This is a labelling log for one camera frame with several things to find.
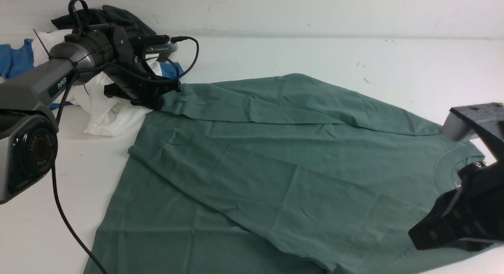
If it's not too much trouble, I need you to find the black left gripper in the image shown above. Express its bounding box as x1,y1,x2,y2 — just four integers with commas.
85,24,181,110

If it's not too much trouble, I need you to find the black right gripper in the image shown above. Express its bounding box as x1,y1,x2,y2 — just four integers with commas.
408,135,503,252

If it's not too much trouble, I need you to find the green long sleeve shirt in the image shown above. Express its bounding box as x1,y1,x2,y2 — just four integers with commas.
92,74,488,274

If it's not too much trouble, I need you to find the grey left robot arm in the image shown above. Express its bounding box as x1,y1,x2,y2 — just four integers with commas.
0,24,185,204

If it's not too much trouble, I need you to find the white shirt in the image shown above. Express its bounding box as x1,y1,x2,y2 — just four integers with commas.
31,30,162,137

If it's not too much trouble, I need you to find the dark grey shirt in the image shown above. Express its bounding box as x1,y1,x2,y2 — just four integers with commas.
51,5,158,38

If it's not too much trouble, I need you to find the blue shirt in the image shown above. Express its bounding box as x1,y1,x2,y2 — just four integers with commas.
0,39,184,111

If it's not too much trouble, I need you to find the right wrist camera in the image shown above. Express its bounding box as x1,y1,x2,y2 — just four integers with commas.
442,102,504,141

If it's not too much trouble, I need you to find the black camera cable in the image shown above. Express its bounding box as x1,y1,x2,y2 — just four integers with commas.
51,0,200,274

